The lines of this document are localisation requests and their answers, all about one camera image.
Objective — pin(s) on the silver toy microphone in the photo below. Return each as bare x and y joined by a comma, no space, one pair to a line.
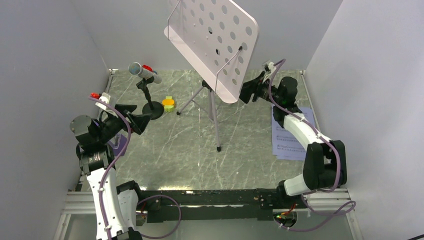
136,69

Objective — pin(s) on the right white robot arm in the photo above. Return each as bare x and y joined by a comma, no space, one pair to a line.
325,159

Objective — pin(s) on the orange green toy block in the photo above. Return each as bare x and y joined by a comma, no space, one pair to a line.
169,104

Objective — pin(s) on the purple metronome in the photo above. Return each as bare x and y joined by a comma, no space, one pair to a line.
117,143

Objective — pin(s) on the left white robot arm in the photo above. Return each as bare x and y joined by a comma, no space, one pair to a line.
115,205

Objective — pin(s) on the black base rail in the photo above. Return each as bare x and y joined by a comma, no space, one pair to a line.
194,205

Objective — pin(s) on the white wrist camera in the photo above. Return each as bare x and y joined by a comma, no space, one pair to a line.
269,68
105,98

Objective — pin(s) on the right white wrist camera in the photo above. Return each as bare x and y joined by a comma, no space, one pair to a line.
269,68

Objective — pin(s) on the lilac tripod music stand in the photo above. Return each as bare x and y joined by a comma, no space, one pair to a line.
217,38

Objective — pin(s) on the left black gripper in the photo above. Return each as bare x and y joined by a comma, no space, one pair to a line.
137,122

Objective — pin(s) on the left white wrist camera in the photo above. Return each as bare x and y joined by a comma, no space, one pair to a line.
105,98

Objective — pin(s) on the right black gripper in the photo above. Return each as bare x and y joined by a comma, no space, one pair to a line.
248,89

